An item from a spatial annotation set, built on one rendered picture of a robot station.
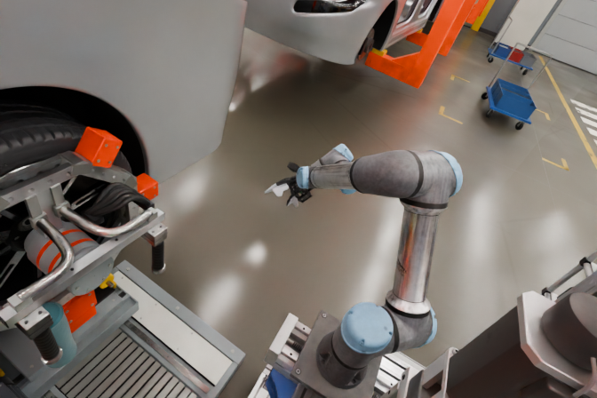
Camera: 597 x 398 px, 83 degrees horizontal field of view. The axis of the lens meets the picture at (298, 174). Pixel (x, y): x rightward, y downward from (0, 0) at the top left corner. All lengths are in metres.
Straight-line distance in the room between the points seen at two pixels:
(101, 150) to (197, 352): 1.11
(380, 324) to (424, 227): 0.26
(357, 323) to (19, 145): 0.94
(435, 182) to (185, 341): 1.41
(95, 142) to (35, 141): 0.13
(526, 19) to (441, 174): 11.02
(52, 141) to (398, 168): 0.89
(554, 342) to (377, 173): 0.49
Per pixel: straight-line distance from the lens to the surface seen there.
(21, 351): 1.80
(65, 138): 1.12
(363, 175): 0.81
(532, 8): 11.78
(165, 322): 1.90
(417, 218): 0.88
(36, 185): 1.04
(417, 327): 1.00
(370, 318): 0.93
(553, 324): 0.42
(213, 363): 1.83
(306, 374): 1.07
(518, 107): 5.88
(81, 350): 1.81
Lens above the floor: 1.79
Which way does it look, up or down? 38 degrees down
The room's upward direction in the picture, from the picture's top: 18 degrees clockwise
